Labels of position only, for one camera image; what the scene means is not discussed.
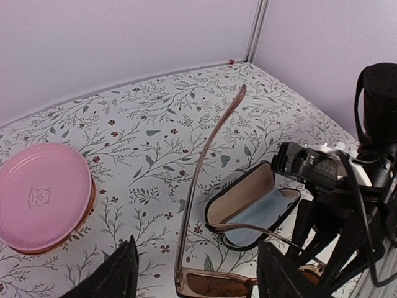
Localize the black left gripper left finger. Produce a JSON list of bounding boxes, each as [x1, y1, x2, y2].
[[63, 237, 139, 298]]

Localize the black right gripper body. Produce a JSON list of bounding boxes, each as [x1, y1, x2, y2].
[[291, 187, 396, 292]]

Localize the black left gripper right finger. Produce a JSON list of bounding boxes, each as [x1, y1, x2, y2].
[[257, 241, 332, 298]]

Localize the light blue cloth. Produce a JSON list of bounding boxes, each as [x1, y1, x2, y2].
[[223, 189, 301, 251]]

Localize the brown sunglasses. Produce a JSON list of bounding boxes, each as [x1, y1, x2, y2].
[[174, 85, 325, 297]]

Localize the black glasses case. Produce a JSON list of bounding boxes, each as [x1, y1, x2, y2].
[[204, 161, 301, 232]]

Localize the orange plate underneath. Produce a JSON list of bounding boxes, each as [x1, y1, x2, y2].
[[9, 178, 96, 256]]

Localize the pink plate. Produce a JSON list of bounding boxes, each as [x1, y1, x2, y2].
[[1, 143, 92, 253]]

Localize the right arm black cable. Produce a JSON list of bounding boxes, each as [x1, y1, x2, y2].
[[336, 151, 388, 286]]

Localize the right aluminium frame post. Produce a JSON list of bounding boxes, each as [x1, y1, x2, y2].
[[243, 0, 270, 63]]

